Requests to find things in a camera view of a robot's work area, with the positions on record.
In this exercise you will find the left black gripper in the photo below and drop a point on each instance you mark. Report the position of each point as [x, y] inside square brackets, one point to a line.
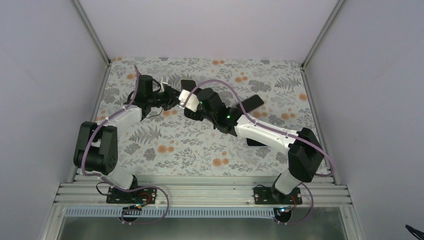
[172, 100]

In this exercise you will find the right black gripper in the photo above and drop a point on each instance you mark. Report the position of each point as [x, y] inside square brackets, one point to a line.
[188, 113]

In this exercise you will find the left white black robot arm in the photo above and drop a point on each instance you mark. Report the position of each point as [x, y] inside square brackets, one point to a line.
[96, 152]

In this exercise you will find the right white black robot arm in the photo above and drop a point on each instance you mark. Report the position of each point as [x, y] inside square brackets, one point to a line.
[301, 148]

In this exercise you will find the phone in grey case bottom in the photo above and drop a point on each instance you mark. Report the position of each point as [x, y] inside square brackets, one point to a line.
[253, 143]

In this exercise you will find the floral table mat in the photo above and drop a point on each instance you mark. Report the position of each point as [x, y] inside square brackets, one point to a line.
[168, 143]

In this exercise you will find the black object bottom corner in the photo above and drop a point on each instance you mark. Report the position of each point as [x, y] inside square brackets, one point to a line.
[415, 232]

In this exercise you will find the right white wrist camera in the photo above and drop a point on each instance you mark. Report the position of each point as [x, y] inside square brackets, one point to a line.
[187, 101]

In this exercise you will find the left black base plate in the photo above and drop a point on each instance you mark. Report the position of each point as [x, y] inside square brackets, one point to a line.
[143, 196]

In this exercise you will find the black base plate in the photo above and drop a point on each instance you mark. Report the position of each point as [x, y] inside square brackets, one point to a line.
[266, 196]
[143, 196]

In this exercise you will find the left aluminium corner post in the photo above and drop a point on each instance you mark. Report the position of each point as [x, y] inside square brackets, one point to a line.
[91, 31]

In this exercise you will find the aluminium corner post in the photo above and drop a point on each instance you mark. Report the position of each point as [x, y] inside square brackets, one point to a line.
[327, 25]
[91, 31]

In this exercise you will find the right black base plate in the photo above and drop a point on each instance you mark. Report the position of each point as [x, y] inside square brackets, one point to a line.
[266, 196]

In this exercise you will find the slotted grey cable duct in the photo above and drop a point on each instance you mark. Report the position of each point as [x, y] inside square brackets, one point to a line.
[173, 212]

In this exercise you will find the aluminium rail frame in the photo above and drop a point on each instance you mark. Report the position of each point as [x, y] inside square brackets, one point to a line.
[172, 191]

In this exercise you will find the right aluminium corner post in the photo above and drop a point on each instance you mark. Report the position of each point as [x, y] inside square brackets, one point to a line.
[327, 25]

